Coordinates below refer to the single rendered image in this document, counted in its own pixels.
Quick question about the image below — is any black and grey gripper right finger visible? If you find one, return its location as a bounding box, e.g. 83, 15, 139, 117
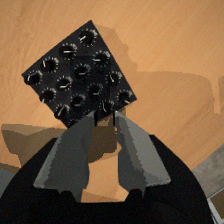
113, 110, 215, 224

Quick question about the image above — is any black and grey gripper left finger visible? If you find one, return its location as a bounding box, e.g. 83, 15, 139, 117
0, 111, 98, 224

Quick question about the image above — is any black knob box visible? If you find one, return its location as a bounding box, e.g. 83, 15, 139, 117
21, 20, 137, 128

